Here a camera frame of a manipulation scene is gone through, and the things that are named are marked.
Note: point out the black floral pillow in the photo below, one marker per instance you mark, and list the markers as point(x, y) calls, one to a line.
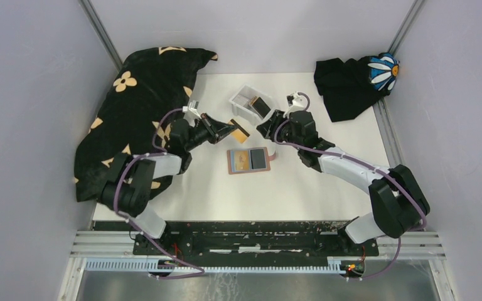
point(151, 83)

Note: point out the aluminium rail frame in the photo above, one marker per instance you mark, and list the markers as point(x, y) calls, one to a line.
point(112, 246)

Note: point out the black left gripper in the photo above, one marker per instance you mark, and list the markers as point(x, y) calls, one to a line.
point(215, 130)

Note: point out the tan leather card holder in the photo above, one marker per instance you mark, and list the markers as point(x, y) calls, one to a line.
point(271, 155)

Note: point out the orange credit card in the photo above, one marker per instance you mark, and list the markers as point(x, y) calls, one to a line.
point(240, 161)

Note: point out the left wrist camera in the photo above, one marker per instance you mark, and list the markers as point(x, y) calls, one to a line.
point(191, 110)

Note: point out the dark credit card in tray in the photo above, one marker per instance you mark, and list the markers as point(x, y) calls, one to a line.
point(258, 105)

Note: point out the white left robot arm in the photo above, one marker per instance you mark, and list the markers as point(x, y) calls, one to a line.
point(127, 185)

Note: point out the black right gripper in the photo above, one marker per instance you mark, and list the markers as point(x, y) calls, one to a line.
point(268, 128)

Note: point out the black cloth with daisy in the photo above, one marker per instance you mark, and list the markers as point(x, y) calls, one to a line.
point(350, 87)

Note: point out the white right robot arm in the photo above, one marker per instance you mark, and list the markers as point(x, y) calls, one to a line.
point(397, 201)

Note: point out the clear acrylic card tray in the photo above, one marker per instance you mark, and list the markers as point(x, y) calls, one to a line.
point(247, 113)

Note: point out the gold credit card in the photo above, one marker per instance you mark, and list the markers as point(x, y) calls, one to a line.
point(239, 134)

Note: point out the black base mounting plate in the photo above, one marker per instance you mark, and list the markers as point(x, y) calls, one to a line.
point(262, 243)

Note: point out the stack of grey cards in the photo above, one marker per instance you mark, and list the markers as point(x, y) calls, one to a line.
point(241, 101)

